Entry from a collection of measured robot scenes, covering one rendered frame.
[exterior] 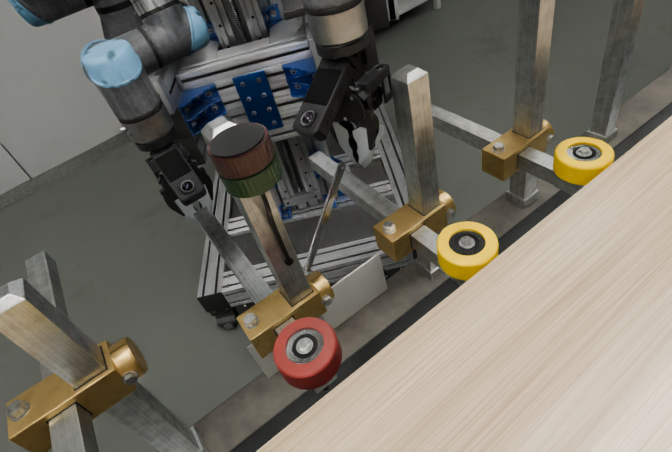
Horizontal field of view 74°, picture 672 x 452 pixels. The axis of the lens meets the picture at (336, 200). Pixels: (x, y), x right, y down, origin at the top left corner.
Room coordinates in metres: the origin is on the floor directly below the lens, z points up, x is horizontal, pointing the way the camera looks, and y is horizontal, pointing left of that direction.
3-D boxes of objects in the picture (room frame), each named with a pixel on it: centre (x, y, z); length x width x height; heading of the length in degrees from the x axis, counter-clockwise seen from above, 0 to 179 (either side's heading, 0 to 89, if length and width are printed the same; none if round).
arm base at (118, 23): (1.22, 0.37, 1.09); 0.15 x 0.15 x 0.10
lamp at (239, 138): (0.37, 0.07, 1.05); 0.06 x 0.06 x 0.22; 24
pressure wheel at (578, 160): (0.48, -0.38, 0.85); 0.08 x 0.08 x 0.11
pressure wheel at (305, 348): (0.30, 0.09, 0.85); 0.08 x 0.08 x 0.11
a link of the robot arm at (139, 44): (0.81, 0.29, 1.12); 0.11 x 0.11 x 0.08; 26
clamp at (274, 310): (0.40, 0.11, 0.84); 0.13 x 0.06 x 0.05; 114
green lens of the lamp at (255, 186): (0.37, 0.07, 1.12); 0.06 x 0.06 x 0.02
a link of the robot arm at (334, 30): (0.58, -0.07, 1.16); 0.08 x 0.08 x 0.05
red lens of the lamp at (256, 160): (0.37, 0.07, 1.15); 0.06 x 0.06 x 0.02
